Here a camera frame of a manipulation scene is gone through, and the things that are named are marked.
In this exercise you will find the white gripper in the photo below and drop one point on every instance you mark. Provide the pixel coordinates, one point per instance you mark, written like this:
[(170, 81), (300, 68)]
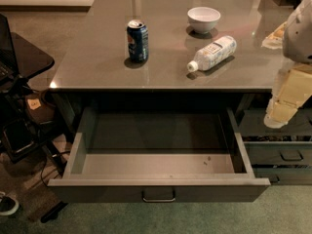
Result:
[(298, 36)]

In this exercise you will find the blue pepsi can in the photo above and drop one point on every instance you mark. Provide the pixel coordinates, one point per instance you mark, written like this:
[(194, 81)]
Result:
[(137, 34)]

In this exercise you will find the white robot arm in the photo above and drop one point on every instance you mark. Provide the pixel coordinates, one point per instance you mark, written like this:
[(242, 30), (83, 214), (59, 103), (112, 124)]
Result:
[(297, 40)]

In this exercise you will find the open grey top drawer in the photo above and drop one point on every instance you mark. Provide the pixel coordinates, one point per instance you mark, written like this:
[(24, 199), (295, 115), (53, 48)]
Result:
[(200, 156)]

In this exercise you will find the white plastic bottle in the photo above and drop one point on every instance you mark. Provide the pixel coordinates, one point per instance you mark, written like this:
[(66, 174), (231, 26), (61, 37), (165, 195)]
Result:
[(213, 54)]

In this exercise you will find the white ceramic bowl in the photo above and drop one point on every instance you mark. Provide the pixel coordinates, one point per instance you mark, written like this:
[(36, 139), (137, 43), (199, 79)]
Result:
[(203, 19)]

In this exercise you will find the brown bag with tag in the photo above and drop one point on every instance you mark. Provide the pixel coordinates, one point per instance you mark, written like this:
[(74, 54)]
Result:
[(40, 107)]

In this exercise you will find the black laptop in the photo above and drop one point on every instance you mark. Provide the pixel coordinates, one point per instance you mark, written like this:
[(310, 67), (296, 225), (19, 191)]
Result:
[(8, 61)]

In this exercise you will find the black and white shoe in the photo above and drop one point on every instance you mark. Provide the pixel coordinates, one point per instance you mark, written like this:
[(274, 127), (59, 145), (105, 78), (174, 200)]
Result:
[(8, 205)]

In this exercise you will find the metal drawer handle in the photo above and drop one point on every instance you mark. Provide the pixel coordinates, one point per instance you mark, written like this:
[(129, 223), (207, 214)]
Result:
[(158, 196)]

